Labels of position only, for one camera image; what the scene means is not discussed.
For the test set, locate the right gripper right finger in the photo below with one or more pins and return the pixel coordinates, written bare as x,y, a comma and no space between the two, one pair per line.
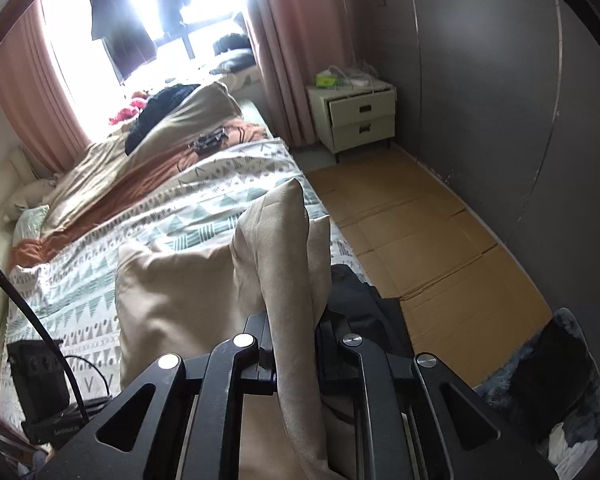
413,418

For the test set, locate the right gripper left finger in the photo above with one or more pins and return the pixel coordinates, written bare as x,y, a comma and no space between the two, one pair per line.
180,419

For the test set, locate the beige jacket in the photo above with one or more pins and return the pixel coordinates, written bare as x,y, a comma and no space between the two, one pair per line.
187,301

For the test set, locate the folded black clothes stack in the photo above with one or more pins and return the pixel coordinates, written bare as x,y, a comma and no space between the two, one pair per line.
367,313

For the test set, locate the patterned white bedspread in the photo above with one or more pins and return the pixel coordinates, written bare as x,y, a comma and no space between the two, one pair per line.
73,293

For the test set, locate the cardboard floor sheets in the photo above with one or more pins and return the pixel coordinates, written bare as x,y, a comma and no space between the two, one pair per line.
463,295

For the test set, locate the dark fluffy rug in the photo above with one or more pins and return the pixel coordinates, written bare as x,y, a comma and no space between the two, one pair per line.
549,391

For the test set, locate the light green pillow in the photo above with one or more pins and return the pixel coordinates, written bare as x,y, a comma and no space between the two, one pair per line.
29,224

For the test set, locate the plush toy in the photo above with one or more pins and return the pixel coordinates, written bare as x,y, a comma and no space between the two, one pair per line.
29,196

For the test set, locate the small black device on bed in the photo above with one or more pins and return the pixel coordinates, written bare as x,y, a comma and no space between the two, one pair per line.
210,143

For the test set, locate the orange brown blanket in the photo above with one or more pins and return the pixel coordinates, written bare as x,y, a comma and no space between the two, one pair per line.
133,187

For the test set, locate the white bedside table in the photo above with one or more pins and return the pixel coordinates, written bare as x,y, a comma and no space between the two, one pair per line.
346,118

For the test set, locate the pink garment at window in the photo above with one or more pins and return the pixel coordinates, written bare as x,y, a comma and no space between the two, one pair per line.
134,107

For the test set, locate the black garment on duvet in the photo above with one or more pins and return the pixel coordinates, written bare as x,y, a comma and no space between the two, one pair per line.
158,106

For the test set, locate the beige duvet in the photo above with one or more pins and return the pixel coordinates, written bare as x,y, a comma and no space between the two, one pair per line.
106,163

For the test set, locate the left pink curtain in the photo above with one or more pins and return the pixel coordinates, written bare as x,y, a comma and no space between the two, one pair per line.
33,98

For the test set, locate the pink curtain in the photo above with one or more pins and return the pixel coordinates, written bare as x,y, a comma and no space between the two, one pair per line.
293,41
33,98

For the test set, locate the green tissue pack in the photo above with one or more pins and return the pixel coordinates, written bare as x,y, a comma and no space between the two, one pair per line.
325,80

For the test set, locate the dark cushions at window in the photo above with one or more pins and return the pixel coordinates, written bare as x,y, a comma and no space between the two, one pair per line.
233,51

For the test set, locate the dark hanging garment left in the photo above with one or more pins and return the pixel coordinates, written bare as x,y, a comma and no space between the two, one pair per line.
123,35

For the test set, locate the right pink curtain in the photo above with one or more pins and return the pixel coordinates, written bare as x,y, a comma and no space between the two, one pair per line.
293,41

